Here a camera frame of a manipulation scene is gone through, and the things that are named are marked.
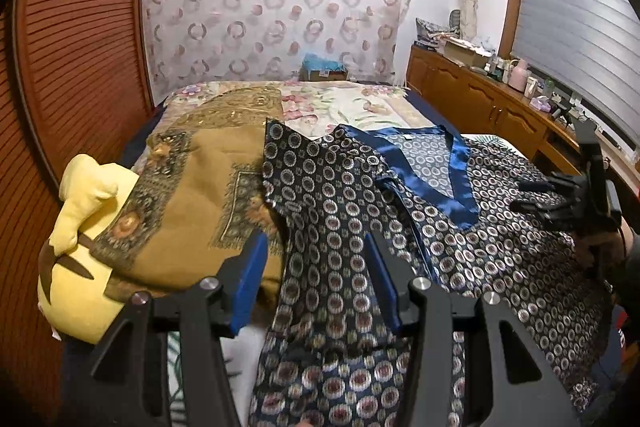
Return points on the pink kettle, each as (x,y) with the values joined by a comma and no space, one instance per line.
(517,74)

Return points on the patterned bag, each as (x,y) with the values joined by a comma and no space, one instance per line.
(430,32)

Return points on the open cardboard box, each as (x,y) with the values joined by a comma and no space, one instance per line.
(462,52)

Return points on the navy circle-patterned satin top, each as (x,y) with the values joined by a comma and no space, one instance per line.
(340,217)

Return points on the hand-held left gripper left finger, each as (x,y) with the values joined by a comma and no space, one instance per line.
(247,279)

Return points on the yellow plush pillow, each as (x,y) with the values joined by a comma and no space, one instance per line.
(80,297)

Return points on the cardboard box with blue cloth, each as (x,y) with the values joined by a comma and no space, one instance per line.
(322,69)

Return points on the wooden cabinet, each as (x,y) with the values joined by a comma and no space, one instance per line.
(480,97)

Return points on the grey window blind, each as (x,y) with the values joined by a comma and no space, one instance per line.
(575,17)

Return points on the floral blanket with navy border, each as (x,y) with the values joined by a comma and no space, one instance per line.
(350,107)

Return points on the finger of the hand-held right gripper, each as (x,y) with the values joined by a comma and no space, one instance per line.
(542,184)
(542,209)

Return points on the white leaf-print sheet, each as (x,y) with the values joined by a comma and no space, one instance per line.
(248,372)

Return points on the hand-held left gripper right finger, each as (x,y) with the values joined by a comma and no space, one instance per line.
(386,289)

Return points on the small black device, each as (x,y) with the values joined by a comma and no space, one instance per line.
(564,111)

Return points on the purple tissue pack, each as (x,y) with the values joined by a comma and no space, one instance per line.
(542,103)

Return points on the mustard patterned cloth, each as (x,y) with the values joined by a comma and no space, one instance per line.
(200,207)

